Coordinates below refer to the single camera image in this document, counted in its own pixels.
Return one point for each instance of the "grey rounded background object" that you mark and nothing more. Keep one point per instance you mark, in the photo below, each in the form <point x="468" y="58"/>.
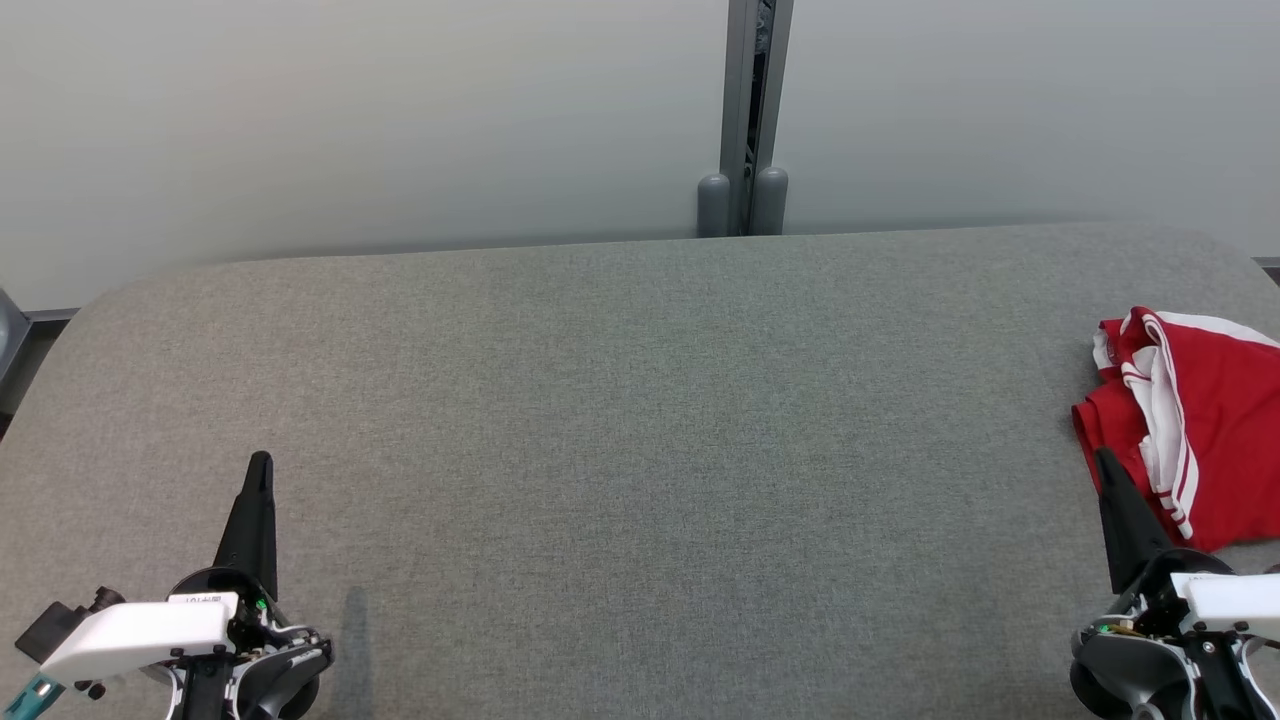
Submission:
<point x="8" y="330"/>

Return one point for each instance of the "short grey cylindrical post cap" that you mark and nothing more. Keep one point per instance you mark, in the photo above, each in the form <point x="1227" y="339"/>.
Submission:
<point x="713" y="205"/>

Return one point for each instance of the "tall grey cylindrical post cap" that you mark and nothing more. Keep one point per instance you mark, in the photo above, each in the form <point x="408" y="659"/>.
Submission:
<point x="770" y="200"/>

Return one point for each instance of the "red shorts with white stripes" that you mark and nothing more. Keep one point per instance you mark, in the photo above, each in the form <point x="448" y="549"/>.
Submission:
<point x="1100" y="425"/>

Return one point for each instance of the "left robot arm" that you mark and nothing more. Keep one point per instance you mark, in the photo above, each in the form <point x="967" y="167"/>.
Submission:
<point x="280" y="670"/>

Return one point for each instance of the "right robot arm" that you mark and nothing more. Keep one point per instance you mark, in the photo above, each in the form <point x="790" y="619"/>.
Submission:
<point x="1150" y="670"/>

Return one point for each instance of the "red and white basketball jersey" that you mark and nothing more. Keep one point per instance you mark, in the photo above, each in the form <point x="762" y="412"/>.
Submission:
<point x="1230" y="420"/>

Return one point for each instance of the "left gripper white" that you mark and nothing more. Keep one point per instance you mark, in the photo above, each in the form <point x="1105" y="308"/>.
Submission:
<point x="140" y="635"/>

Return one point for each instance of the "grey metal partition post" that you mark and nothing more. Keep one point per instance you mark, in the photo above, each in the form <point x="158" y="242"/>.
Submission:
<point x="738" y="100"/>

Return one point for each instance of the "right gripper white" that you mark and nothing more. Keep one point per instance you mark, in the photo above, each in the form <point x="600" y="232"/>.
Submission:
<point x="1235" y="605"/>

